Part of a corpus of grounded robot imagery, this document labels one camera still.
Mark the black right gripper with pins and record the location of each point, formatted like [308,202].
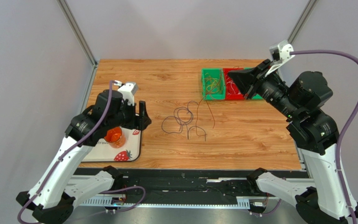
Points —
[257,83]

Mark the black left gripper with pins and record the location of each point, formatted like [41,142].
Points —
[144,121]

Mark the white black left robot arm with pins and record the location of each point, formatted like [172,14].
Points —
[51,199]

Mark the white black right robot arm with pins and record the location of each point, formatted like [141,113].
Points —
[316,136]

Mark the red storage bin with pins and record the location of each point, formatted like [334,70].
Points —
[232,92]

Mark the green storage bin right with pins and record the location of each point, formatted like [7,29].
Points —
[256,97]

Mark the green storage bin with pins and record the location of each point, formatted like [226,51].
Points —
[213,84]
[256,97]

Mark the green storage bin left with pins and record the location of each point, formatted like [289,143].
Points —
[213,84]

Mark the white strawberry print tray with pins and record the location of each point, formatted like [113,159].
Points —
[103,152]

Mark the orange transparent cup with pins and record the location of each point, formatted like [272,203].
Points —
[115,137]

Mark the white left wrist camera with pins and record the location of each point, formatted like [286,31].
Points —
[128,90]

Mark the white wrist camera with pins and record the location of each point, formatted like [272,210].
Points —
[281,54]
[128,90]

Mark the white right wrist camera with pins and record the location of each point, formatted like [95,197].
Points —
[281,54]

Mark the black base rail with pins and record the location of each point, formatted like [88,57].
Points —
[191,186]

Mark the aluminium frame post right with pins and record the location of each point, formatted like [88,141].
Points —
[302,20]

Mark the aluminium frame post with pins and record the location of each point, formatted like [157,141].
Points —
[77,31]
[302,20]

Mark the aluminium frame post left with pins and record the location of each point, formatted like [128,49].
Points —
[77,31]

